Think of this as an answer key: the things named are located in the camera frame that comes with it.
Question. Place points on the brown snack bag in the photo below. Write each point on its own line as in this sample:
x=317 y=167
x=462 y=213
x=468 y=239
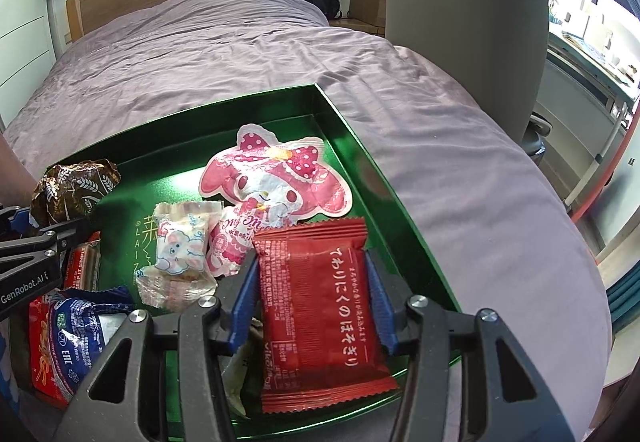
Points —
x=70 y=192

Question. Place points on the white wardrobe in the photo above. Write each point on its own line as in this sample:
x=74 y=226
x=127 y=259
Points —
x=25 y=22

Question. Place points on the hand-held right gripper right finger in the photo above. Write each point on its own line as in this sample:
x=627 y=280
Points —
x=380 y=302

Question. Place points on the small red snack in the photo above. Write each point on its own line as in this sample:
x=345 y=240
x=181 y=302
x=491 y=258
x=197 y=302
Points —
x=85 y=264

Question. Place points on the clear candy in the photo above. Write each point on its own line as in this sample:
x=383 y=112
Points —
x=180 y=257

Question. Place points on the tall red and white snack packet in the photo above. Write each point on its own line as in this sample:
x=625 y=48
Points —
x=40 y=357

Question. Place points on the blue and white snack bag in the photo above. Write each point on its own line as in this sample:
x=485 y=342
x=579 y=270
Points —
x=80 y=332

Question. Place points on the white desk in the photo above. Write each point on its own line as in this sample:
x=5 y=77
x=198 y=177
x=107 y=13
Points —
x=575 y=72

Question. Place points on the pink character-shaped snack packet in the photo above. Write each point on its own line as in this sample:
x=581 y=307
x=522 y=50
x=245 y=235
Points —
x=280 y=182

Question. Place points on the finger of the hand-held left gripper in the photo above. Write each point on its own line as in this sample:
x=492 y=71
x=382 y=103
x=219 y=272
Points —
x=17 y=222
x=55 y=237

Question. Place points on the green tray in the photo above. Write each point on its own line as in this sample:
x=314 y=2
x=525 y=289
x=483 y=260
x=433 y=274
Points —
x=165 y=157

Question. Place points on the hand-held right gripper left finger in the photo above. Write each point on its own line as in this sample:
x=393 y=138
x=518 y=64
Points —
x=245 y=302

